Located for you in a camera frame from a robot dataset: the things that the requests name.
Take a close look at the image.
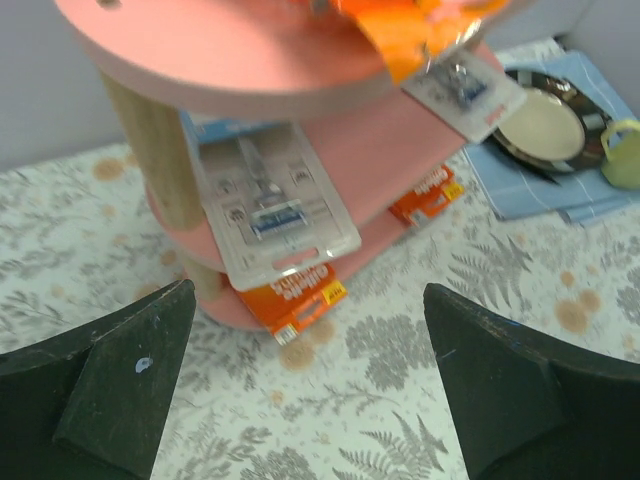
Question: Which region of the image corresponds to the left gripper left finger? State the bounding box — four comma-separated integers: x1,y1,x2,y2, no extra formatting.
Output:
1,280,196,479

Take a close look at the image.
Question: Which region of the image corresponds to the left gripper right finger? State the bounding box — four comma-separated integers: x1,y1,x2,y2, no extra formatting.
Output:
424,283,639,479

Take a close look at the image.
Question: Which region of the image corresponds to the small orange Gillette Fusion box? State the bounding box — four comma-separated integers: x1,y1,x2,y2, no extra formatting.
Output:
239,264,348,346

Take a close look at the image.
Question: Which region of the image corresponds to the large orange Gillette Fusion5 box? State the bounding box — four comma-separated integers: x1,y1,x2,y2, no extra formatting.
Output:
389,165,465,228

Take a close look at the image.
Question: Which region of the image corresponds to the blue card razor pack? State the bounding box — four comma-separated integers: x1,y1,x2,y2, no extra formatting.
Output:
179,111,362,291

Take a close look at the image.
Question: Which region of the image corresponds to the clear blister razor pack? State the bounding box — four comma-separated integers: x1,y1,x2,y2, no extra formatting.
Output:
402,50,527,144

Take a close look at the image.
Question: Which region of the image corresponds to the orange Bic razor bag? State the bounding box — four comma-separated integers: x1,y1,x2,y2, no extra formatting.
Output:
284,0,510,84

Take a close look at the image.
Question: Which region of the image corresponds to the pink three-tier shelf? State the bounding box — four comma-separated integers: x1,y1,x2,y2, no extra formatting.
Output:
58,1,465,330

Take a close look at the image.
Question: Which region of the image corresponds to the floral tablecloth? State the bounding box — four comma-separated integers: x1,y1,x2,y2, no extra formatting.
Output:
1,144,639,479

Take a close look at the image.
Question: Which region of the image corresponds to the blue checked placemat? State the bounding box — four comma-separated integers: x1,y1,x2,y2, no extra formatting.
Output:
463,50,639,224

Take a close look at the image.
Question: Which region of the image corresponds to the dark rimmed cream plate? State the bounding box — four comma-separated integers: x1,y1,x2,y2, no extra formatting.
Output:
483,67,613,175

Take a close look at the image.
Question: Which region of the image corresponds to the pale yellow mug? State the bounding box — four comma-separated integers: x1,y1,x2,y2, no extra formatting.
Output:
600,119,639,190

